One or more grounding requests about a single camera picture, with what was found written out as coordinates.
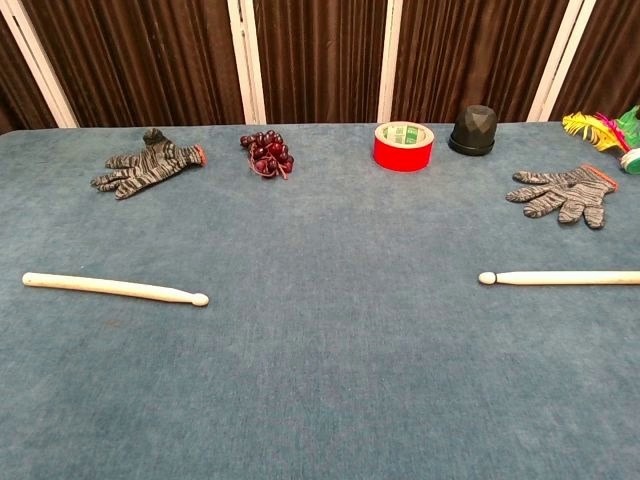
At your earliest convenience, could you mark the pale wooden drumstick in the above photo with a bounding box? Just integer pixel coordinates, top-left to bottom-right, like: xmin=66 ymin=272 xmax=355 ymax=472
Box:
xmin=478 ymin=270 xmax=640 ymax=287
xmin=22 ymin=271 xmax=210 ymax=308

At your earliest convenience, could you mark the dark red grape bunch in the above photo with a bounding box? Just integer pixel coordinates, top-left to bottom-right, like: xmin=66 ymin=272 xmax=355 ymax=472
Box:
xmin=239 ymin=129 xmax=295 ymax=181

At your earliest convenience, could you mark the blue table mat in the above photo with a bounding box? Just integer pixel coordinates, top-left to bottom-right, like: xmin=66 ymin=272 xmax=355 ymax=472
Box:
xmin=0 ymin=121 xmax=640 ymax=480

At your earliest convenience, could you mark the red tape roll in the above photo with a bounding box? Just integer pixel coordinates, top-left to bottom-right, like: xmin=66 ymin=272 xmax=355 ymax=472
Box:
xmin=372 ymin=121 xmax=435 ymax=173

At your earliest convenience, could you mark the brown pleated curtain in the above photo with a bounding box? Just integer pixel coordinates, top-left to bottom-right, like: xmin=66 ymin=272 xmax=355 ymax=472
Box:
xmin=0 ymin=0 xmax=640 ymax=136

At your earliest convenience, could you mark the black faceted cup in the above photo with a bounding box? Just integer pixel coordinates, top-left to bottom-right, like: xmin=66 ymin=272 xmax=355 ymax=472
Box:
xmin=447 ymin=104 xmax=498 ymax=157

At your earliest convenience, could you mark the grey striped knit glove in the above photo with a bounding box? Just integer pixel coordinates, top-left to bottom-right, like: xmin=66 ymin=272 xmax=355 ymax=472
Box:
xmin=90 ymin=128 xmax=208 ymax=201
xmin=505 ymin=164 xmax=619 ymax=230

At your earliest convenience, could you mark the colourful feather shuttlecock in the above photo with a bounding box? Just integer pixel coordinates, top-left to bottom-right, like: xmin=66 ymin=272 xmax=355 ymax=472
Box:
xmin=561 ymin=104 xmax=640 ymax=176

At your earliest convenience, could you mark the white screen frame post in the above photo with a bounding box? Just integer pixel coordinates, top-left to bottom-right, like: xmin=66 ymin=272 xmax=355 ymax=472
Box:
xmin=0 ymin=0 xmax=80 ymax=129
xmin=526 ymin=0 xmax=599 ymax=123
xmin=376 ymin=0 xmax=404 ymax=124
xmin=227 ymin=0 xmax=268 ymax=125

